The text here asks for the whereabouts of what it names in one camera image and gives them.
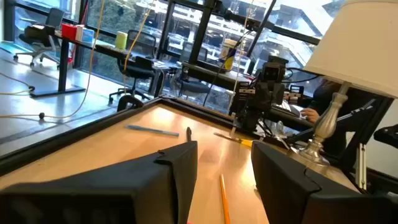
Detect black office chair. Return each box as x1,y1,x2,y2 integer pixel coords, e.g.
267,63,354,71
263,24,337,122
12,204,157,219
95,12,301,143
108,29,157,105
13,7,65,68

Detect white box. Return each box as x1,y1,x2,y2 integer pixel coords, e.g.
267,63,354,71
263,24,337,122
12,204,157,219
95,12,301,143
75,24,85,42

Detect light blue box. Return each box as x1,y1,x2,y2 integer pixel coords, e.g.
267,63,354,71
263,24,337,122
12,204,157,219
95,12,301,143
81,27,95,45

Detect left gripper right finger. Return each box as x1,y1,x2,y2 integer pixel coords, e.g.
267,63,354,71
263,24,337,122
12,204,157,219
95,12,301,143
251,141,398,224

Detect white shade silver table lamp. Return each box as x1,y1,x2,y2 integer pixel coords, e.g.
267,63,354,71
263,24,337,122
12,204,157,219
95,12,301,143
298,0,398,167

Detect orange pencil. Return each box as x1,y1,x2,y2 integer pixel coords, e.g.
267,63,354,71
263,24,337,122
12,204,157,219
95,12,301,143
219,174,231,224

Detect red box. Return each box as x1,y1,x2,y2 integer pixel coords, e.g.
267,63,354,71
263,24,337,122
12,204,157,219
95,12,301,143
60,22,78,41

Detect silver metal bracket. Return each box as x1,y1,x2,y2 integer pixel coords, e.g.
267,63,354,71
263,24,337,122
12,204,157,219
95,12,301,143
355,142,368,191

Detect yellow handled stationery item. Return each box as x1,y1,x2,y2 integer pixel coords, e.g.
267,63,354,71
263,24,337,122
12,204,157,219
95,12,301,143
213,133,254,148

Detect person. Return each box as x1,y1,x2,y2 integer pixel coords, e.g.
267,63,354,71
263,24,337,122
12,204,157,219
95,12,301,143
300,78,379,156

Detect yellow hanging cable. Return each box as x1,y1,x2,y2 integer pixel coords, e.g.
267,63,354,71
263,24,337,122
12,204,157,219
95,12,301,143
0,0,106,119
123,0,156,94

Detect black office desk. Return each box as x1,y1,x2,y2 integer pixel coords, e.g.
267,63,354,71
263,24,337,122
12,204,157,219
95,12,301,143
24,24,183,99

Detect white yellow cup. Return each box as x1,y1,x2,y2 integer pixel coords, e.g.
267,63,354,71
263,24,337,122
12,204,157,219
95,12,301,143
220,38,239,71

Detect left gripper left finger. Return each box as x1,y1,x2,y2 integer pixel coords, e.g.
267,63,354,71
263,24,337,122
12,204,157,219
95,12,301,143
0,141,199,224

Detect person's hand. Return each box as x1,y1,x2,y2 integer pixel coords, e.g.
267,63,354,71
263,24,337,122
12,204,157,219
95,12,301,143
300,107,321,124

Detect blue pen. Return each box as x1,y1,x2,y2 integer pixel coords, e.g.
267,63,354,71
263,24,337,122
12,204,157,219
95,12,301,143
125,124,180,138

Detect yellow green cylinder container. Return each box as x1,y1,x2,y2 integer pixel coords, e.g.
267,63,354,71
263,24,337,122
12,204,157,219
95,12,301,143
114,30,129,51

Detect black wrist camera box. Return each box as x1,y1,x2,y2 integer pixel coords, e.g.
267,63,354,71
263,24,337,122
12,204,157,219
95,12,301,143
262,61,286,83

